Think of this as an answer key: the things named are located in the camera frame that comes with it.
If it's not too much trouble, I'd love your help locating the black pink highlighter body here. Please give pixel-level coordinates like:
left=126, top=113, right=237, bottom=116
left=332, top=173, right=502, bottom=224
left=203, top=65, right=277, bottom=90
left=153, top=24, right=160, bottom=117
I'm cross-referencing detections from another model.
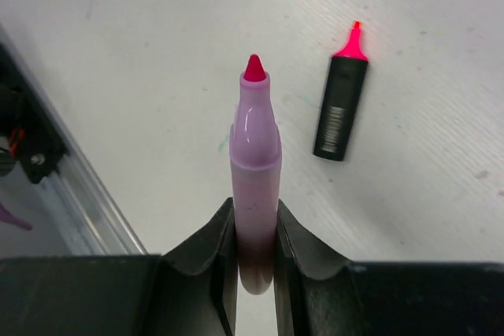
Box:
left=313, top=21, right=369, bottom=161

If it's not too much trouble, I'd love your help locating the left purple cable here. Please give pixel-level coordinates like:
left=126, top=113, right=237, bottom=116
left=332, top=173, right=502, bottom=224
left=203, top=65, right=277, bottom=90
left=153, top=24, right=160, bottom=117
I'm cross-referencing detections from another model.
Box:
left=0, top=201, right=35, bottom=231

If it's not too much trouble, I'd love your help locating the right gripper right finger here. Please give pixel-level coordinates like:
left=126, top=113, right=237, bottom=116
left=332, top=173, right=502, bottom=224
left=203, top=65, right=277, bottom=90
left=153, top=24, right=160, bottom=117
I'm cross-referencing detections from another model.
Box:
left=274, top=203, right=503, bottom=335

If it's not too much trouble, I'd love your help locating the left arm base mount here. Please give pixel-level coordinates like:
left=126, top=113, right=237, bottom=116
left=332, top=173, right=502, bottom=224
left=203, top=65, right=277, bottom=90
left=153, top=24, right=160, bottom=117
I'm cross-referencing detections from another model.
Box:
left=1, top=46, right=67, bottom=184

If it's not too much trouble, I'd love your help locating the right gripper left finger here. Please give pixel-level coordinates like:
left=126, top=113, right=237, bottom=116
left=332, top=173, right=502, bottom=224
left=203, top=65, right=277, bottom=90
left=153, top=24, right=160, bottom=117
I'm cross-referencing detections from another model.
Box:
left=1, top=200, right=237, bottom=335

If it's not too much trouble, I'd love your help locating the aluminium front rail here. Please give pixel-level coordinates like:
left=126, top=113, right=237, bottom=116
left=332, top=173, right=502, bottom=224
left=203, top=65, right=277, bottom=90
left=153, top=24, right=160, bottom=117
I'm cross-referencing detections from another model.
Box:
left=1, top=31, right=146, bottom=255

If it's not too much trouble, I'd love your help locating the lilac highlighter body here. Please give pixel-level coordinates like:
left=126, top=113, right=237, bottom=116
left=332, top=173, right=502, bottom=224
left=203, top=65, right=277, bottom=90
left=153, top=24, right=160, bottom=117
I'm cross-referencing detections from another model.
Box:
left=229, top=54, right=282, bottom=295

